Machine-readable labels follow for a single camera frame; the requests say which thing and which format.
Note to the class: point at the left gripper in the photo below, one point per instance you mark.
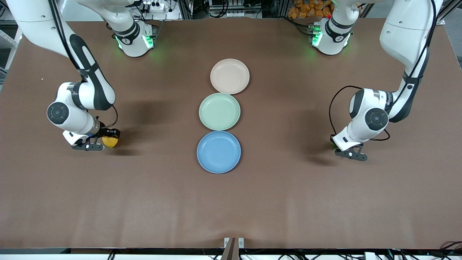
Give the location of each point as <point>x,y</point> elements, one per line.
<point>331,138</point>

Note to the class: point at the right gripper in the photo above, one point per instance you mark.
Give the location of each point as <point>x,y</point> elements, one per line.
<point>107,131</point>

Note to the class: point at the green lettuce leaf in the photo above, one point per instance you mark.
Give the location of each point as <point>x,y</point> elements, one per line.
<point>332,146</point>

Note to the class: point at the yellow lemon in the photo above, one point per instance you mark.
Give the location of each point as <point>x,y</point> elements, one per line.
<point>110,143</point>

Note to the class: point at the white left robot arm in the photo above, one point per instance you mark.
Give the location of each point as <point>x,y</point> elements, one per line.
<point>400,32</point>

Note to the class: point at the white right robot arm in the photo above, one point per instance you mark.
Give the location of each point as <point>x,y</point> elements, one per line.
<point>86,94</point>

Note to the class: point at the blue plate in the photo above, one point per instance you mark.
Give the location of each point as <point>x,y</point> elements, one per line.
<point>218,152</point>

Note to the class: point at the light green plate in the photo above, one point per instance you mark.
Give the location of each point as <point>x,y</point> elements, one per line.
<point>219,111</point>

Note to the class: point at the pale pink plate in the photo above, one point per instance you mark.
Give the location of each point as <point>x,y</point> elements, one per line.
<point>230,76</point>

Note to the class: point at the white power adapter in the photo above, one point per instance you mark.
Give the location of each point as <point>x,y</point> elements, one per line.
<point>370,256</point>

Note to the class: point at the bag of orange items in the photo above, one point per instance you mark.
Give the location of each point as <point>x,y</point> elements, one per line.
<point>310,9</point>

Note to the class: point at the white power strip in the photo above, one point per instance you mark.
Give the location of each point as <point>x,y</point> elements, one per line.
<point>153,5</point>

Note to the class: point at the white side frame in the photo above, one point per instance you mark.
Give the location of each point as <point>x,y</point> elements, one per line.
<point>5,38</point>

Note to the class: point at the metal camera stand bracket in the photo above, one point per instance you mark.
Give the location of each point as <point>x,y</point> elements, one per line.
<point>234,247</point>

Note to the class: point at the black frame post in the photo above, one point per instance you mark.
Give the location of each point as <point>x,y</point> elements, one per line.
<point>184,9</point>

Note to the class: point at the aluminium frame profile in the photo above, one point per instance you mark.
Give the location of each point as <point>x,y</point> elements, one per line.
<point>4,22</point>
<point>441,21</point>

